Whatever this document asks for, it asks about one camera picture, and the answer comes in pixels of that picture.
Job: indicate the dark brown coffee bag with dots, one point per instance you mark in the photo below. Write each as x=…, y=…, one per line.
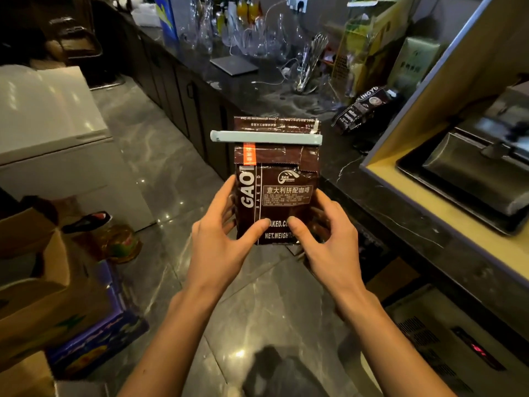
x=277, y=173

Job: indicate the blue and yellow box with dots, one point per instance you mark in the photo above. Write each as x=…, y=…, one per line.
x=165, y=16

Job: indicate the person's left forearm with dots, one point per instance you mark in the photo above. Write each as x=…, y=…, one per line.
x=169, y=351

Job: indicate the steel whisk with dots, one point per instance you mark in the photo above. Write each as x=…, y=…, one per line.
x=310, y=61

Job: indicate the person's left hand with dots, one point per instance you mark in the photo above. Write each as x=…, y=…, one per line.
x=215, y=252

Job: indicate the black rectangular tray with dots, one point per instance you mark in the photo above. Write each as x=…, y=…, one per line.
x=413, y=165

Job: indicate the dark steel container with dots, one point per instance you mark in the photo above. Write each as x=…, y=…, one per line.
x=475, y=173

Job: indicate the blue printed carton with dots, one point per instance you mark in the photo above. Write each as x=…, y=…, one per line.
x=99, y=343

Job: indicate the black base cabinet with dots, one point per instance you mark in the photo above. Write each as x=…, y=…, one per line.
x=186, y=99

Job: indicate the person's right forearm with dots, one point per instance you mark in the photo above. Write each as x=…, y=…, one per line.
x=388, y=351

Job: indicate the light blue sealing clip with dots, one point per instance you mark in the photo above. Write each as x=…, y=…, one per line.
x=268, y=137

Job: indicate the colourful round bowl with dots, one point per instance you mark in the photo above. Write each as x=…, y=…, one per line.
x=120, y=243

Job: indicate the yellow cardboard box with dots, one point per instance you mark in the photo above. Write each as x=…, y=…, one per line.
x=384, y=24

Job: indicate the person's right hand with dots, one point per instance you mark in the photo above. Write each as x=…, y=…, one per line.
x=334, y=260

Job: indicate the row of clear glassware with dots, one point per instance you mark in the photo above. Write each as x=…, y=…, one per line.
x=256, y=37

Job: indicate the brown cardboard box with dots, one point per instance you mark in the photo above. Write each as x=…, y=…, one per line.
x=41, y=310

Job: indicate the black flat tablet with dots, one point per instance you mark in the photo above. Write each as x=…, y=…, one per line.
x=233, y=65

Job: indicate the black chair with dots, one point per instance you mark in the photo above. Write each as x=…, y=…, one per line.
x=78, y=41

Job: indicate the white wall socket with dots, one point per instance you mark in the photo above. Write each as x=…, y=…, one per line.
x=297, y=3

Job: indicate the yellow wooden shelf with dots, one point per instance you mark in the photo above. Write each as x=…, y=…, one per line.
x=454, y=227

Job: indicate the grey appliance with red display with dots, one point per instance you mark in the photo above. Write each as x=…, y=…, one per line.
x=438, y=367

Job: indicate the white chest freezer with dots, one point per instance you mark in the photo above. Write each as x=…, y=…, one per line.
x=49, y=119

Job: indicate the green printed box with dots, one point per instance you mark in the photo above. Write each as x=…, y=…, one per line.
x=413, y=61

